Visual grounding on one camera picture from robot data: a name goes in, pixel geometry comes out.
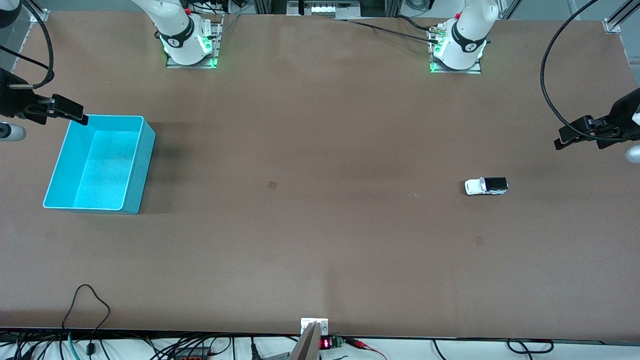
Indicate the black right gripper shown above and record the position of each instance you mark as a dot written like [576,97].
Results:
[11,100]

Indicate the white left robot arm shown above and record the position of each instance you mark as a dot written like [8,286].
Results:
[462,35]

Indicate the red clip lead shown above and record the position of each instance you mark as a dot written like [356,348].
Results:
[361,343]

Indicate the white jeep toy black roof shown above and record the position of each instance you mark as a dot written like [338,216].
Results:
[482,187]

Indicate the aluminium frame profile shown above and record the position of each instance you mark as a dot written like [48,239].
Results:
[37,12]
[612,25]

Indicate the teal plastic bin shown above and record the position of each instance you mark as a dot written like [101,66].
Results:
[100,175]

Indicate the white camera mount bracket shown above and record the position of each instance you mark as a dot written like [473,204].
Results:
[322,325]

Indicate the metal control device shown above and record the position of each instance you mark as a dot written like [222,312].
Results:
[325,9]

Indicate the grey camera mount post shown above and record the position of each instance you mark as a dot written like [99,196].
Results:
[306,347]

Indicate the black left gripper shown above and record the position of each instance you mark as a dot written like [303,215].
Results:
[627,114]

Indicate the red LED display module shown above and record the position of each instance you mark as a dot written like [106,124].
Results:
[326,343]

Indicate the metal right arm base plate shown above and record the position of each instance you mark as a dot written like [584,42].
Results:
[216,47]

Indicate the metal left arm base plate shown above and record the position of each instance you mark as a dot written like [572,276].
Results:
[472,70]

